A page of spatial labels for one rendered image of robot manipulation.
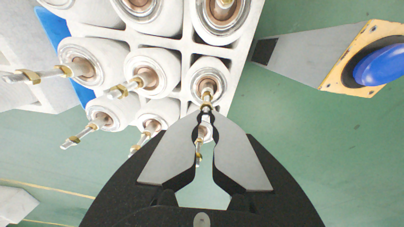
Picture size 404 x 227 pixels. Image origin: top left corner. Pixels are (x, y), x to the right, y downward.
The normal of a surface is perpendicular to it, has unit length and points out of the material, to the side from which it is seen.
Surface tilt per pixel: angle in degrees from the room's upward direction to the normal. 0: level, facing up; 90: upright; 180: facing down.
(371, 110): 0
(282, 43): 90
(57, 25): 88
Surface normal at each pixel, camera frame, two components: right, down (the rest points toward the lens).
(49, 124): -0.05, 0.53
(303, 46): -0.99, -0.15
